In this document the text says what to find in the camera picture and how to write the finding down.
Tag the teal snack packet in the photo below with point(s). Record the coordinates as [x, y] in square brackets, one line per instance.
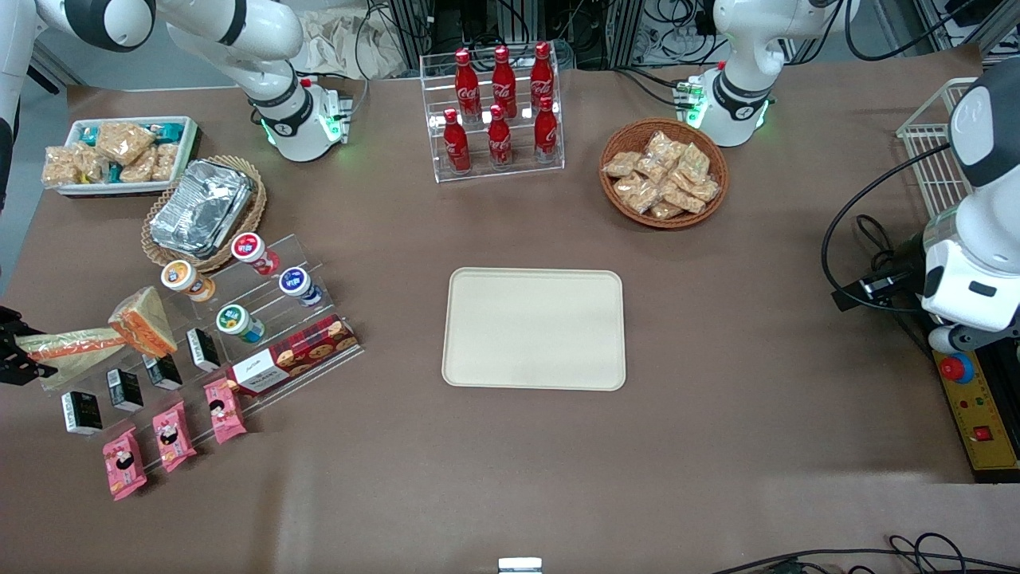
[167, 130]
[88, 134]

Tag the clear acrylic tiered stand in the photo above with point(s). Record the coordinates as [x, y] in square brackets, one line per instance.
[263, 296]

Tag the triangle sandwich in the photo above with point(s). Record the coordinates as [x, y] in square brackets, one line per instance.
[72, 347]
[147, 323]

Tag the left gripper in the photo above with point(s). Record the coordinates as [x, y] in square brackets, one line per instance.
[909, 260]

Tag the white plastic bin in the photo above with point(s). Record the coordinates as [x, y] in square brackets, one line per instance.
[119, 190]

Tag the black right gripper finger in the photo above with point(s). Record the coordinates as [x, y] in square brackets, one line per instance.
[24, 368]
[12, 323]

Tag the blue lid yogurt cup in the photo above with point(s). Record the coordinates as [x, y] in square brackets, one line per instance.
[296, 283]

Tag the beige plastic tray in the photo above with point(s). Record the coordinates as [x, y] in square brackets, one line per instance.
[534, 328]

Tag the grey metal frame bar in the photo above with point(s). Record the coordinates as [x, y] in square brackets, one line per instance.
[48, 72]

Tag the orange lid yogurt cup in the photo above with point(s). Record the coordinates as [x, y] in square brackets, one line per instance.
[182, 277]

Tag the red cookie box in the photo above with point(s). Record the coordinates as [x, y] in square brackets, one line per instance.
[295, 355]

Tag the small black carton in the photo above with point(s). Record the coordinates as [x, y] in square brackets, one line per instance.
[125, 390]
[163, 371]
[82, 412]
[203, 349]

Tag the green lid yogurt cup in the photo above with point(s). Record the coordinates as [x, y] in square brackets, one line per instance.
[235, 320]

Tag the aluminium foil container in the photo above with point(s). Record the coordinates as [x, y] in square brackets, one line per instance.
[199, 207]

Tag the brown paper table cover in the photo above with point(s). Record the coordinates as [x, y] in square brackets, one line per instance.
[717, 438]

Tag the red lid yogurt cup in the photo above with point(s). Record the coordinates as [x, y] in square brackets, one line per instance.
[251, 249]

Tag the oval wicker basket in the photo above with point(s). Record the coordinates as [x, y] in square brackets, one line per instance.
[215, 263]

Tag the clear acrylic bottle rack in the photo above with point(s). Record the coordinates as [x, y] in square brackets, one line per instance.
[526, 167]

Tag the clear bagged snack packet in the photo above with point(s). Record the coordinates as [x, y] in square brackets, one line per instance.
[661, 146]
[644, 199]
[629, 185]
[649, 167]
[705, 190]
[684, 195]
[666, 210]
[620, 164]
[695, 159]

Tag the red cola bottle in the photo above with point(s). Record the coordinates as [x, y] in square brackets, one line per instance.
[457, 147]
[546, 131]
[500, 142]
[542, 76]
[467, 84]
[504, 80]

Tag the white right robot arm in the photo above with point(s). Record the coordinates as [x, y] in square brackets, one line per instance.
[239, 32]

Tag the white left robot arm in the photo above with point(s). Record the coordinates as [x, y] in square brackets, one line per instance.
[745, 48]

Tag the white base interface box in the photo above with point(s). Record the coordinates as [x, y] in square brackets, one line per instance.
[689, 96]
[335, 108]

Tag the rice cracker snack pack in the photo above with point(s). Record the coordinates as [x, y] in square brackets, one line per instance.
[60, 166]
[165, 162]
[139, 167]
[89, 163]
[123, 139]

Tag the crumpled beige paper bag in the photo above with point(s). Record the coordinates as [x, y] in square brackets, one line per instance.
[343, 44]

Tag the yellow emergency stop box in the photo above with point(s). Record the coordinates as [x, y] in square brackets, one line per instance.
[976, 414]

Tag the pink snack packet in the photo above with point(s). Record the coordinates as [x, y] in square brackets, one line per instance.
[123, 464]
[174, 436]
[225, 410]

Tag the round wicker basket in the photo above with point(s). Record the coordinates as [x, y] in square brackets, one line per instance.
[617, 203]

